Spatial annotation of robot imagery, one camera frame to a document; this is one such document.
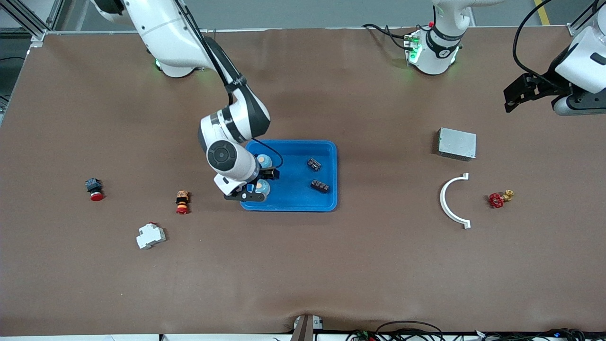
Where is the brown table mat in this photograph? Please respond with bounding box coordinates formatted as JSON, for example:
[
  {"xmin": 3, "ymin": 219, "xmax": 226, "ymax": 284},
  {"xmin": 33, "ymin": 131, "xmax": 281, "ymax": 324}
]
[{"xmin": 0, "ymin": 26, "xmax": 606, "ymax": 338}]

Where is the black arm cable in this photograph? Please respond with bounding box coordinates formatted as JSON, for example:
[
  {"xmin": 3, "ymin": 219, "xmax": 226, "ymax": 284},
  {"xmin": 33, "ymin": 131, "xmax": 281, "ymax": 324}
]
[
  {"xmin": 513, "ymin": 0, "xmax": 571, "ymax": 90},
  {"xmin": 175, "ymin": 0, "xmax": 285, "ymax": 171}
]

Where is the grey metal box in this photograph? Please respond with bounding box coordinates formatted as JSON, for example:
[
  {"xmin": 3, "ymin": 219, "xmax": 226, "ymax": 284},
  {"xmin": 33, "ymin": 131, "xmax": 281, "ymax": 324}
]
[{"xmin": 432, "ymin": 127, "xmax": 477, "ymax": 162}]

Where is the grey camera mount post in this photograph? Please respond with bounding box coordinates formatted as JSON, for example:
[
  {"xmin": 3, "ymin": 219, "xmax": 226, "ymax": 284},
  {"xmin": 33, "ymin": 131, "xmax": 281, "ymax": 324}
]
[{"xmin": 290, "ymin": 314, "xmax": 325, "ymax": 341}]

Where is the white curved bracket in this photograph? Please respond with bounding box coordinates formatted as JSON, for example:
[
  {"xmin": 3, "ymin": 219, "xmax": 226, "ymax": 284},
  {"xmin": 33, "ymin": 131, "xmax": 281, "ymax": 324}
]
[{"xmin": 439, "ymin": 172, "xmax": 472, "ymax": 230}]

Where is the black looped cable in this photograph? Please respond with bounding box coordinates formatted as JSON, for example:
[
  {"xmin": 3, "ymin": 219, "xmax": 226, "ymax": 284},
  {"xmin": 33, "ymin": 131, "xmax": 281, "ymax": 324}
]
[{"xmin": 375, "ymin": 321, "xmax": 446, "ymax": 341}]

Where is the black cable bundle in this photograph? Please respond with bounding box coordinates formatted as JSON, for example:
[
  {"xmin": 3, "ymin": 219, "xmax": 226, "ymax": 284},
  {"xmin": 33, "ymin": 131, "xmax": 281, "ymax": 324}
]
[{"xmin": 473, "ymin": 328, "xmax": 590, "ymax": 341}]

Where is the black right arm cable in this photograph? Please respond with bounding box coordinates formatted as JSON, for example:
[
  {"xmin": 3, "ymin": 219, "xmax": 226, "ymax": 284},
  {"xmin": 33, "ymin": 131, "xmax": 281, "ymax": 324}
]
[{"xmin": 175, "ymin": 0, "xmax": 285, "ymax": 171}]

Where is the white circuit breaker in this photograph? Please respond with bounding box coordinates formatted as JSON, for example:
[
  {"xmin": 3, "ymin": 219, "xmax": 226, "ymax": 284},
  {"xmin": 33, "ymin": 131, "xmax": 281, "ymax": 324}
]
[{"xmin": 136, "ymin": 222, "xmax": 167, "ymax": 250}]

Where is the blue plastic tray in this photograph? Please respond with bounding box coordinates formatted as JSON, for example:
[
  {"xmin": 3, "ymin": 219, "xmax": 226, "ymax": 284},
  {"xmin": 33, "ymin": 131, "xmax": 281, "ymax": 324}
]
[{"xmin": 240, "ymin": 139, "xmax": 338, "ymax": 212}]

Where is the red handle brass valve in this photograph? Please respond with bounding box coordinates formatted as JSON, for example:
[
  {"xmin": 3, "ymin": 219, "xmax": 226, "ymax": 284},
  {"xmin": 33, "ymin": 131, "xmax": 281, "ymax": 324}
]
[{"xmin": 488, "ymin": 189, "xmax": 515, "ymax": 209}]

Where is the black left base cable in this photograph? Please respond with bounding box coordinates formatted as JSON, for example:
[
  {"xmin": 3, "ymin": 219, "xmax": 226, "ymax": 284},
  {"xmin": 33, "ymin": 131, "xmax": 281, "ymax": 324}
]
[{"xmin": 362, "ymin": 23, "xmax": 412, "ymax": 50}]

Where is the aluminium frame profile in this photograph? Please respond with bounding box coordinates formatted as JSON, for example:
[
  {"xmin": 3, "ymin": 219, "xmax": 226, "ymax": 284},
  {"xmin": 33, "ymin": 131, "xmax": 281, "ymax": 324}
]
[
  {"xmin": 567, "ymin": 0, "xmax": 606, "ymax": 36},
  {"xmin": 0, "ymin": 0, "xmax": 64, "ymax": 48}
]

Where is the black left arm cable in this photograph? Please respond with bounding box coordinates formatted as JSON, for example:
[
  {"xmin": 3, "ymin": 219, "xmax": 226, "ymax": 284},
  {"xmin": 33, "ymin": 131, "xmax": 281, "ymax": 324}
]
[{"xmin": 513, "ymin": 0, "xmax": 571, "ymax": 90}]

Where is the red push button black body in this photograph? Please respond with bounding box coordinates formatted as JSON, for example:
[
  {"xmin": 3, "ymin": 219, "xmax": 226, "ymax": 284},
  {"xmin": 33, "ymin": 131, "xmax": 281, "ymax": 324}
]
[{"xmin": 85, "ymin": 178, "xmax": 106, "ymax": 202}]

